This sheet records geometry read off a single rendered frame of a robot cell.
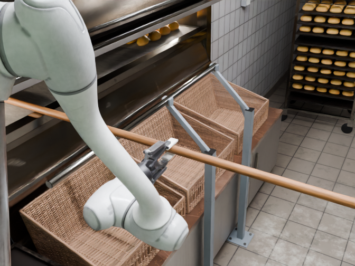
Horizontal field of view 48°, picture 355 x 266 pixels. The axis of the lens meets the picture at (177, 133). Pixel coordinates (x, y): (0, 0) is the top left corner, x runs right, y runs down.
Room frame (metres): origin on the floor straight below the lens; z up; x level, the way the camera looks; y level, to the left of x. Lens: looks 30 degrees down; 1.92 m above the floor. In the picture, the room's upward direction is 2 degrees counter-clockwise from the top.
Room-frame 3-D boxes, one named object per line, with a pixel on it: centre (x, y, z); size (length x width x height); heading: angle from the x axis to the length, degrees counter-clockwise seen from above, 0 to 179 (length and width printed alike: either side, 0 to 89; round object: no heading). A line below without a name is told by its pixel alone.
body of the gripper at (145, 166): (1.03, 0.11, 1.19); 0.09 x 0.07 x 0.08; 149
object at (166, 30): (2.72, 0.32, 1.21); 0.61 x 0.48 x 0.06; 59
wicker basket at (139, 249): (1.37, 0.32, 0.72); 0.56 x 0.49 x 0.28; 147
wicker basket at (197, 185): (1.87, 0.01, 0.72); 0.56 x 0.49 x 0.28; 148
